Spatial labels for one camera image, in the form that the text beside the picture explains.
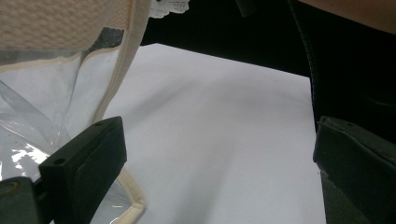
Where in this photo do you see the white shuttlecock with blue band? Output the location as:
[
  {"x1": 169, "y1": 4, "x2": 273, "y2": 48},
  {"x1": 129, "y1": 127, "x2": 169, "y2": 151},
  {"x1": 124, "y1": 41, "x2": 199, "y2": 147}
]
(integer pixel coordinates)
[{"x1": 148, "y1": 0, "x2": 191, "y2": 20}]

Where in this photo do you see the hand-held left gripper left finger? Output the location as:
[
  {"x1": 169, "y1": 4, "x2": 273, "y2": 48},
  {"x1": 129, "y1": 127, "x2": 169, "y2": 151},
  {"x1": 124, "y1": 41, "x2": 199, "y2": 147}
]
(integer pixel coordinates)
[{"x1": 37, "y1": 116, "x2": 128, "y2": 224}]

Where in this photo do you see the right hand-held gripper black cable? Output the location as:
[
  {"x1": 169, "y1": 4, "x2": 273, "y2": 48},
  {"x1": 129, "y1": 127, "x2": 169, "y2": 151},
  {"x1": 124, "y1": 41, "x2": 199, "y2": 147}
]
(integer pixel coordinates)
[{"x1": 288, "y1": 0, "x2": 320, "y2": 126}]

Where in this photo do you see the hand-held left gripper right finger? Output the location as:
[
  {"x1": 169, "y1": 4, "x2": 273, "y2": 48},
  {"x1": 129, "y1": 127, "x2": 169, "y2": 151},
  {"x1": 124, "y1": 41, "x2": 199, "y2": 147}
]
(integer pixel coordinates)
[{"x1": 312, "y1": 116, "x2": 396, "y2": 224}]

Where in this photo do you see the clear bag with beige trim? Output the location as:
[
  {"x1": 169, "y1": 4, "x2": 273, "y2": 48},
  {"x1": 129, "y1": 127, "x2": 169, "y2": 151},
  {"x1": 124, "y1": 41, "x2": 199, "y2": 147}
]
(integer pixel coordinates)
[{"x1": 0, "y1": 0, "x2": 153, "y2": 224}]

